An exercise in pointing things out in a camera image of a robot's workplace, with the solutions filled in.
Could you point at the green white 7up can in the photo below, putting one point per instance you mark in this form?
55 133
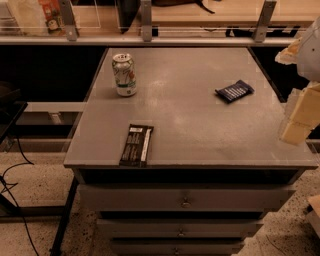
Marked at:
124 74

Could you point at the dark blue rxbar wrapper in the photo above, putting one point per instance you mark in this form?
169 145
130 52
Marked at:
234 91

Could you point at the black side table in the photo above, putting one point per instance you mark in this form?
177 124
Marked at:
11 107

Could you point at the drawer with knob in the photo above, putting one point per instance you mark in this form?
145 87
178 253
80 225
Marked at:
176 247
215 198
179 228

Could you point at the black snack bar wrapper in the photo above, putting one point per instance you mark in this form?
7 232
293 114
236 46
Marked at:
136 147

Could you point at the grey drawer cabinet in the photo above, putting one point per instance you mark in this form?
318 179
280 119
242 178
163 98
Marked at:
198 138

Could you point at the middle drawer with knob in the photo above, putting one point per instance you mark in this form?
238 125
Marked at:
179 228

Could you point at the dark bag on shelf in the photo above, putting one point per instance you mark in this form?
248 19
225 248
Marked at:
127 9

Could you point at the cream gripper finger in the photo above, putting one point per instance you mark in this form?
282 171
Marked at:
302 114
288 55

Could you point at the red printed snack bag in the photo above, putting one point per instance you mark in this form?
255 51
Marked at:
52 14

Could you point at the top drawer with knob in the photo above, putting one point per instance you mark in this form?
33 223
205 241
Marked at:
215 198

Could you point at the metal shelf rail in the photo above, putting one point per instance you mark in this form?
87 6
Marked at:
238 23

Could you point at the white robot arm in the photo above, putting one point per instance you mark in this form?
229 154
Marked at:
308 58

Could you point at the bottom drawer with knob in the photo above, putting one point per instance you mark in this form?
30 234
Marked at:
176 247

